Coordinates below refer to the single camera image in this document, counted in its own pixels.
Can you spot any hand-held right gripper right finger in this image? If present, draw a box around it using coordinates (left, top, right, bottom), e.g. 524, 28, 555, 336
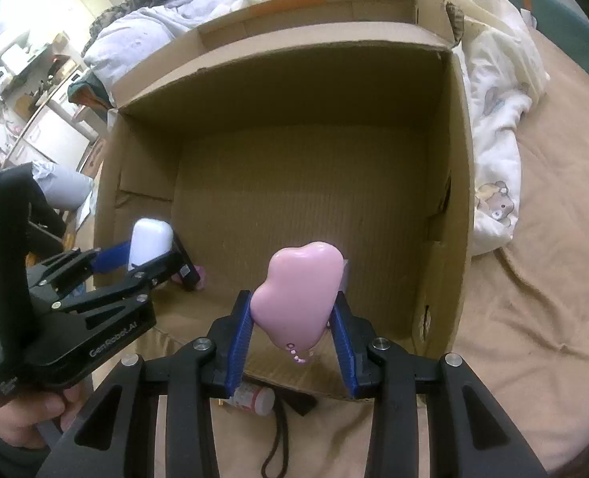
330, 291, 549, 478

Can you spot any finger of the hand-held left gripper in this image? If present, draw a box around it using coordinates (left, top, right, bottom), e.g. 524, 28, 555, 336
50, 251, 185, 315
26, 240, 136, 292

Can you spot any cream bear print blanket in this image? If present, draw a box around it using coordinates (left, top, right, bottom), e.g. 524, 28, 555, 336
419, 0, 549, 255

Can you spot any person's left hand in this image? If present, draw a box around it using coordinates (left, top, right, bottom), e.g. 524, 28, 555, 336
0, 383, 83, 451

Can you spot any white bottle with red label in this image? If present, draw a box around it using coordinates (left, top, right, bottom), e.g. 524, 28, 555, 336
222, 382, 276, 415

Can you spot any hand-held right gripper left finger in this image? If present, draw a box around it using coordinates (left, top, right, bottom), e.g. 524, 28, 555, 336
35, 290, 255, 478

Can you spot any teal headboard cushion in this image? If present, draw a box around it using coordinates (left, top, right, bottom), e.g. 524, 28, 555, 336
469, 0, 589, 80

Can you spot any black flashlight with strap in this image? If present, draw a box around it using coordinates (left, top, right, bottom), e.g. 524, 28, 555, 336
259, 391, 318, 478

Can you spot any pink cloud-shaped case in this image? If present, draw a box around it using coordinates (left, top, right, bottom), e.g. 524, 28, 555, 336
251, 241, 344, 365

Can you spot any pink rectangular bottle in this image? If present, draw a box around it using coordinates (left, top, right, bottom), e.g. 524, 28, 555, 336
172, 265, 208, 290

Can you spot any white rounded case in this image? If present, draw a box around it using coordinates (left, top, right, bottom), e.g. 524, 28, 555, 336
128, 217, 175, 267

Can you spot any light blue duvet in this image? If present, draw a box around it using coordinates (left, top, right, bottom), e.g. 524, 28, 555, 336
82, 0, 425, 68

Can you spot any brown cardboard box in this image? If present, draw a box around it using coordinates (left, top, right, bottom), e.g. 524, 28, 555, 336
95, 0, 475, 402

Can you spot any kitchen counter with cabinets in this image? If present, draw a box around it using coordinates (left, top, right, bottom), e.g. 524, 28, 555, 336
0, 60, 91, 170

